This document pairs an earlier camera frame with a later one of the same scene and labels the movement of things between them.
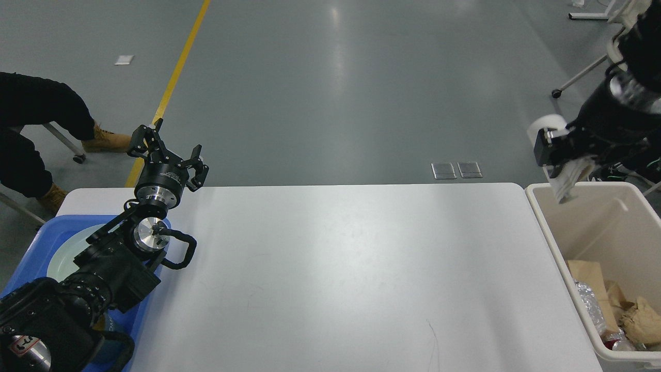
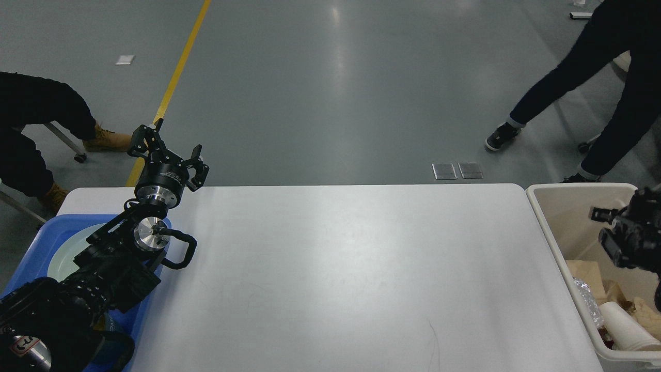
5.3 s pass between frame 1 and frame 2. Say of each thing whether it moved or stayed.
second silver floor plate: stayed
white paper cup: moved
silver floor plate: stayed
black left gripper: stayed
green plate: stayed
